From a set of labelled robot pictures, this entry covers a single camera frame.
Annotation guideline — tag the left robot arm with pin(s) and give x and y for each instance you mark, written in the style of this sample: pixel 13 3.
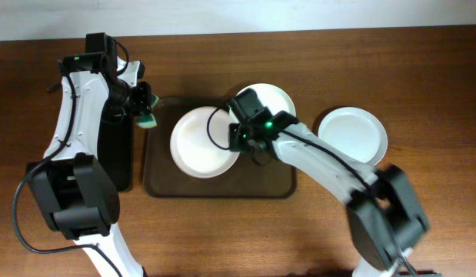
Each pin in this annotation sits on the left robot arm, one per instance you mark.
pixel 88 163

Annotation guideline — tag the brown plastic serving tray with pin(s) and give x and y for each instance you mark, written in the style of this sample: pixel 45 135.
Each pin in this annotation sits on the brown plastic serving tray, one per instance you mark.
pixel 162 178

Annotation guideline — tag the black rectangular tray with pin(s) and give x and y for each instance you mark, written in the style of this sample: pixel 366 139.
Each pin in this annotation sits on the black rectangular tray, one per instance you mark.
pixel 115 151

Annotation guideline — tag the pale blue plate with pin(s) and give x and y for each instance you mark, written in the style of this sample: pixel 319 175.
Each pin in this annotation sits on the pale blue plate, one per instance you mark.
pixel 355 132

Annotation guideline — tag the green scrubbing sponge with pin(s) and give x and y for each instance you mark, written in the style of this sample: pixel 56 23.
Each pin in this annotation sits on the green scrubbing sponge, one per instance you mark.
pixel 148 120

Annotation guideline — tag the white plate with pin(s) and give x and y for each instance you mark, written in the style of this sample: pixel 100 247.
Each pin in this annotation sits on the white plate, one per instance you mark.
pixel 199 143
pixel 272 97

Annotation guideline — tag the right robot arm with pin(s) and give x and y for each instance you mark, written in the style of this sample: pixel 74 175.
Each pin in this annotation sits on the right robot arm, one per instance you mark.
pixel 385 218

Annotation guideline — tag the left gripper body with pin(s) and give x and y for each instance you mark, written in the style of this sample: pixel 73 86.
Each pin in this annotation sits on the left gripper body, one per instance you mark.
pixel 127 98

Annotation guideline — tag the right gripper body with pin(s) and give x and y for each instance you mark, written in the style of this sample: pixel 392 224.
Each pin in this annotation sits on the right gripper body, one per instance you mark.
pixel 238 137

